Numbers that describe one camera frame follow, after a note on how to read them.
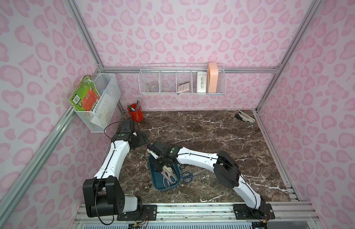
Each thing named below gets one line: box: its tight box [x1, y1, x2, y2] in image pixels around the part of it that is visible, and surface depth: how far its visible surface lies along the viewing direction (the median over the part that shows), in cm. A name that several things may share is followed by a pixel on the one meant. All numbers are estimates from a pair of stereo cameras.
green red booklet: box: [68, 75, 101, 112], surface depth 73 cm
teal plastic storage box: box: [148, 154, 182, 191], surface depth 84 cm
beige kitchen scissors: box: [162, 165, 179, 184], surface depth 87 cm
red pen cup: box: [126, 97, 145, 123], surface depth 112 cm
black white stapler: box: [234, 110, 256, 125], surface depth 115 cm
